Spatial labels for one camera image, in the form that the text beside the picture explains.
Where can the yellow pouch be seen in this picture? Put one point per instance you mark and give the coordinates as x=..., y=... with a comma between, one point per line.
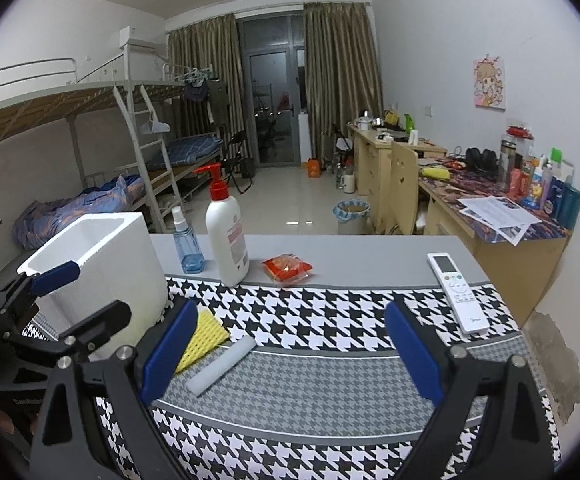
x=435, y=172

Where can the houndstooth table cloth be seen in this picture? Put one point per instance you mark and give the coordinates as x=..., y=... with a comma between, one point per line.
x=320, y=320

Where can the black folding chair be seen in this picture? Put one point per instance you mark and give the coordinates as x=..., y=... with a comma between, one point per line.
x=237, y=160

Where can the white foam box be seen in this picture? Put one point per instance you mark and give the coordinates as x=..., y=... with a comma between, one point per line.
x=120, y=270

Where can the blue spray bottle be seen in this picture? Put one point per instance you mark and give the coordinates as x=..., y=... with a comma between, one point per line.
x=188, y=255

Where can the metal bunk bed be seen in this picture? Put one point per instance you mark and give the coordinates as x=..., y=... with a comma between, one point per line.
x=45, y=105

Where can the wooden desk with clutter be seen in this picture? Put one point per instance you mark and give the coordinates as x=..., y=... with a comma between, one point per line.
x=370, y=170

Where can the white air conditioner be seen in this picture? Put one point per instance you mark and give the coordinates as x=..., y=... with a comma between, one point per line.
x=137, y=39

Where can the blue checked mattress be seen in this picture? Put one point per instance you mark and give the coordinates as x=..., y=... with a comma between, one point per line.
x=192, y=150

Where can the wooden chair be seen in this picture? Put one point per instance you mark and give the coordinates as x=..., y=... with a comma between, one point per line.
x=405, y=185

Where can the pink cartoon wall poster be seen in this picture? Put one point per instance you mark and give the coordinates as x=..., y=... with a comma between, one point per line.
x=490, y=82

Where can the hanging dark clothes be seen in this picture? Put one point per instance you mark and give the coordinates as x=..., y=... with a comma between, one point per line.
x=202, y=97

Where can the white bed ladder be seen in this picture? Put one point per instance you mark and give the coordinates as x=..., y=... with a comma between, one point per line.
x=150, y=160

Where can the printed paper sheets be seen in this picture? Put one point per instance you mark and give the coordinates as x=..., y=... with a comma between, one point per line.
x=500, y=215

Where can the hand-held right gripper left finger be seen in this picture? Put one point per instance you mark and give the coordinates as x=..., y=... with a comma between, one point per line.
x=170, y=350

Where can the trash bin with blue liner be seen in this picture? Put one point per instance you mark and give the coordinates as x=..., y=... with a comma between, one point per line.
x=351, y=217

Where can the white kettle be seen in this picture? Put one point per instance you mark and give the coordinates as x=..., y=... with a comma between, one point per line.
x=348, y=183

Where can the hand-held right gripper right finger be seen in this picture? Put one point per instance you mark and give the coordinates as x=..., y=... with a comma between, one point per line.
x=412, y=355

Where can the white remote control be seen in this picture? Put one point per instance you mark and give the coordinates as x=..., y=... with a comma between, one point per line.
x=457, y=290

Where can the blue quilt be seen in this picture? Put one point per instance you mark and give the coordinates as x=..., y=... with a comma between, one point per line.
x=70, y=210

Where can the white foam strip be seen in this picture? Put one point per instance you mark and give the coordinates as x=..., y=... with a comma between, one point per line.
x=220, y=366

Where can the glass balcony door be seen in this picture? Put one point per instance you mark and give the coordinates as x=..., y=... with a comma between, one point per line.
x=272, y=90

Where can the orange jug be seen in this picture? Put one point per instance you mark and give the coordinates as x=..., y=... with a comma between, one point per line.
x=314, y=169

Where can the brown curtain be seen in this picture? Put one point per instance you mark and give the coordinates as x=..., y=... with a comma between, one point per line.
x=205, y=85
x=342, y=75

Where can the group of toiletry bottles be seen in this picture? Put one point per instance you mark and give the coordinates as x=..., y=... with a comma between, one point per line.
x=545, y=185

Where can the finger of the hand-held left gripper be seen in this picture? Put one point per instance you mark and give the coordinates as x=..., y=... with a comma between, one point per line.
x=55, y=277
x=105, y=317

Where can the yellow sponge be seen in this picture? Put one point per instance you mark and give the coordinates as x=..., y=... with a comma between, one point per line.
x=205, y=340

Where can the green desk lamp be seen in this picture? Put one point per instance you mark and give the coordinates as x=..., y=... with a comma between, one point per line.
x=410, y=123

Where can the wooden desk with patterned mat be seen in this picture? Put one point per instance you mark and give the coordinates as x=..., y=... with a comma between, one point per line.
x=510, y=270

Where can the white pump bottle red nozzle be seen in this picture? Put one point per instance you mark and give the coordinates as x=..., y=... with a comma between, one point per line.
x=225, y=240

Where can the red snack packet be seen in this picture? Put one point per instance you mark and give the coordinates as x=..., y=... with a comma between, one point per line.
x=287, y=268

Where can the black headphones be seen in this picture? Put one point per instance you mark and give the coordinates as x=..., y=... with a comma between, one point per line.
x=480, y=160

